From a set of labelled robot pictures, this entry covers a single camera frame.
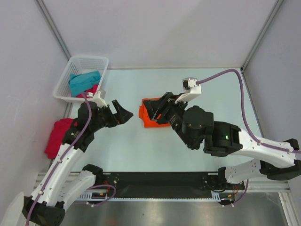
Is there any teal t shirt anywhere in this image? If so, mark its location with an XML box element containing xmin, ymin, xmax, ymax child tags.
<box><xmin>68</xmin><ymin>71</ymin><xmax>102</xmax><ymax>97</ymax></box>

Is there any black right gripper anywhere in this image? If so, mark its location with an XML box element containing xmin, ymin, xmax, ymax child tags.
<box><xmin>142</xmin><ymin>92</ymin><xmax>196</xmax><ymax>149</ymax></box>

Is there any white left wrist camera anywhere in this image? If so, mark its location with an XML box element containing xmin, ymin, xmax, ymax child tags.
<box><xmin>85</xmin><ymin>90</ymin><xmax>107</xmax><ymax>108</ymax></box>

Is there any white slotted cable duct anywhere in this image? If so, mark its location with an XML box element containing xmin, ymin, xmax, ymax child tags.
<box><xmin>76</xmin><ymin>190</ymin><xmax>235</xmax><ymax>204</ymax></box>

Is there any white plastic mesh basket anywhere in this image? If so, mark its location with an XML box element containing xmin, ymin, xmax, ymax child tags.
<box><xmin>53</xmin><ymin>55</ymin><xmax>109</xmax><ymax>103</ymax></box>

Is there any pink t shirt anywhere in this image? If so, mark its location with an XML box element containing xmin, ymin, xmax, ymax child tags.
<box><xmin>84</xmin><ymin>84</ymin><xmax>98</xmax><ymax>98</ymax></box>

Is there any folded red t shirt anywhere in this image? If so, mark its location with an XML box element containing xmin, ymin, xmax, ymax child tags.
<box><xmin>44</xmin><ymin>118</ymin><xmax>73</xmax><ymax>159</ymax></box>

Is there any aluminium frame rail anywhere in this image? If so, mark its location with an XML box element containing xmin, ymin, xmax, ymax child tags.
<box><xmin>33</xmin><ymin>172</ymin><xmax>291</xmax><ymax>193</ymax></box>

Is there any orange t shirt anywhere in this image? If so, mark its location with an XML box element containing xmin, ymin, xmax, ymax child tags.
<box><xmin>139</xmin><ymin>98</ymin><xmax>170</xmax><ymax>128</ymax></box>

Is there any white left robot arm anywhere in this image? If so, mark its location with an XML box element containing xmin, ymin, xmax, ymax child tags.
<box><xmin>22</xmin><ymin>99</ymin><xmax>133</xmax><ymax>226</ymax></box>

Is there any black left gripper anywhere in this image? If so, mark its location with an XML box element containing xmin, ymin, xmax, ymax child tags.
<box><xmin>90</xmin><ymin>100</ymin><xmax>133</xmax><ymax>132</ymax></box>

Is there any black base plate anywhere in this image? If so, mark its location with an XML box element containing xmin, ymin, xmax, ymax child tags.
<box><xmin>103</xmin><ymin>172</ymin><xmax>245</xmax><ymax>199</ymax></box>

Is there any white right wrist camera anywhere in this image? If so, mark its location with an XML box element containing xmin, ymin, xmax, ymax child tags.
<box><xmin>175</xmin><ymin>77</ymin><xmax>201</xmax><ymax>104</ymax></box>

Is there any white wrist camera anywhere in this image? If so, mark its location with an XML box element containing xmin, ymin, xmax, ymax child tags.
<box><xmin>85</xmin><ymin>90</ymin><xmax>107</xmax><ymax>108</ymax></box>
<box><xmin>175</xmin><ymin>77</ymin><xmax>201</xmax><ymax>104</ymax></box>

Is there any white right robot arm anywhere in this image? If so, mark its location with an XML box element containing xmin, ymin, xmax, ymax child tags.
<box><xmin>143</xmin><ymin>92</ymin><xmax>301</xmax><ymax>189</ymax></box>

